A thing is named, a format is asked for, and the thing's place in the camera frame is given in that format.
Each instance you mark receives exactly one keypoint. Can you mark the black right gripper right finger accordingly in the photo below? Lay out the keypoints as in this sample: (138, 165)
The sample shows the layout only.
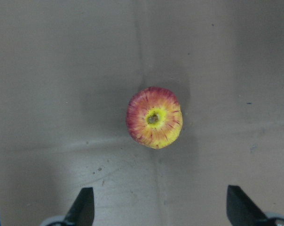
(241, 210)

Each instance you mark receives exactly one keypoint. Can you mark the yellow red apple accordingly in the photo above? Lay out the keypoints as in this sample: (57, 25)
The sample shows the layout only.
(154, 118)

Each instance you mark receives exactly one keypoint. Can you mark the brown paper table cover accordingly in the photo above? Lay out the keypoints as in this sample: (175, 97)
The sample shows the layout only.
(68, 69)

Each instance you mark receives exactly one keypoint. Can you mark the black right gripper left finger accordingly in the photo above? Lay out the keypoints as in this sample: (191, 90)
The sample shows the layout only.
(82, 211)

